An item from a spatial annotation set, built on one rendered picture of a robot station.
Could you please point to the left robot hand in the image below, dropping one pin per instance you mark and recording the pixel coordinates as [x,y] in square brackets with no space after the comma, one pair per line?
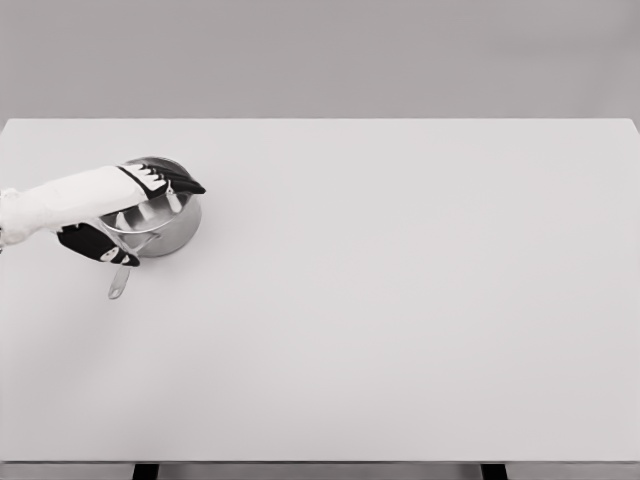
[95,192]

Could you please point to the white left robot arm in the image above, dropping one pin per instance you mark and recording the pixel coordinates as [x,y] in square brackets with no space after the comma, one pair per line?
[17,215]

